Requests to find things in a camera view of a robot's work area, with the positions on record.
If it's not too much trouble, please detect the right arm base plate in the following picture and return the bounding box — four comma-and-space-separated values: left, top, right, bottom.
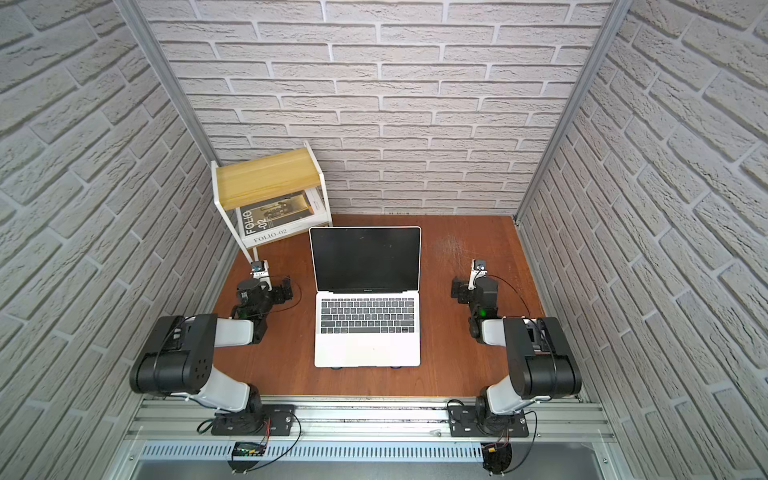
446, 402, 529, 440

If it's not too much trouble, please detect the aluminium mounting rail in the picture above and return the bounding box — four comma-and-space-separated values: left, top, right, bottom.
120, 396, 616, 463

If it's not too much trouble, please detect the Folio 02 book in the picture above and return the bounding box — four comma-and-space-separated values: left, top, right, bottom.
236, 187, 330, 248

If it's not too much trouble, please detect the white shelf with wooden top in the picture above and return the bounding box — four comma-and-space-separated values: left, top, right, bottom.
210, 143, 333, 265

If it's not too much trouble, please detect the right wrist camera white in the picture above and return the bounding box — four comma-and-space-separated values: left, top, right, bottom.
468, 259, 487, 290

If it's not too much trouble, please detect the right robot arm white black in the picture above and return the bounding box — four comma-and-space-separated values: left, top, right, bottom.
449, 271, 582, 437

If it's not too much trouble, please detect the right controller board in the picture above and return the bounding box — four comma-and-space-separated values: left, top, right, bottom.
481, 443, 513, 475

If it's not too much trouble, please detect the controller board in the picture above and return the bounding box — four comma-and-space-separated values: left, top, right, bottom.
232, 442, 267, 460
481, 443, 513, 475

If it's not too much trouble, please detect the left controller board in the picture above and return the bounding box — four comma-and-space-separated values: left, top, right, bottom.
232, 442, 267, 460

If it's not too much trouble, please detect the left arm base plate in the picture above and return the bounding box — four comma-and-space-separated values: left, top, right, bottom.
208, 404, 296, 437

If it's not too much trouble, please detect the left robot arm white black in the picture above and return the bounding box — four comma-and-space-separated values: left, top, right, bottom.
129, 278, 294, 438

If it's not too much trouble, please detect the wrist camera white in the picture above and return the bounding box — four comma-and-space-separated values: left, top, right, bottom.
468, 259, 487, 290
250, 260, 272, 290

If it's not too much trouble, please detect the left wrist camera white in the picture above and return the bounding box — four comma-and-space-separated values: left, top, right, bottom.
250, 260, 272, 290

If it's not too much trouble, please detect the silver laptop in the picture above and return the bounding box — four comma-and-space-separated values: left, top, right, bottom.
309, 226, 422, 370

